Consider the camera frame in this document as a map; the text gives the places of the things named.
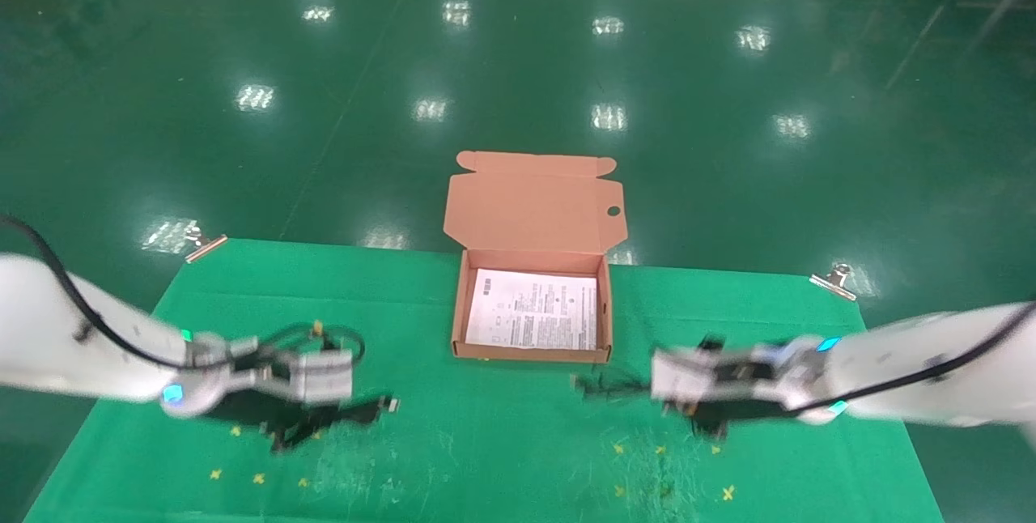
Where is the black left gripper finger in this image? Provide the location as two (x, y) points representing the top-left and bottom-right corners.
(270, 398), (384, 453)

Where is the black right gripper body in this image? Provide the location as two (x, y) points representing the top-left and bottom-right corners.
(694, 355), (804, 422)

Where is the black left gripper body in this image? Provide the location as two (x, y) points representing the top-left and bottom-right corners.
(204, 389), (326, 432)

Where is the open brown cardboard box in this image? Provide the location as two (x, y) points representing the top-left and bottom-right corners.
(443, 150), (629, 364)

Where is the metal binder clip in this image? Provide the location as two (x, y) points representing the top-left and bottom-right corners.
(185, 225), (230, 264)
(809, 262), (858, 302)

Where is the white printed instruction sheet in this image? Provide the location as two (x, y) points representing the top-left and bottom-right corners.
(465, 267), (599, 351)

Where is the green table mat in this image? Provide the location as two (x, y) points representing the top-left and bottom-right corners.
(23, 236), (946, 523)

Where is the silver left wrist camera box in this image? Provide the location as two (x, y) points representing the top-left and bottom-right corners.
(287, 347), (355, 406)

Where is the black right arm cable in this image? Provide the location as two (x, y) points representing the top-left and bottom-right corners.
(785, 303), (1036, 417)

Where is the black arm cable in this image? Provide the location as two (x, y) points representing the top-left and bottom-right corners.
(785, 303), (1036, 417)
(0, 214), (367, 370)

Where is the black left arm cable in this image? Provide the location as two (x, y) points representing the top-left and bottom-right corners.
(0, 214), (367, 370)

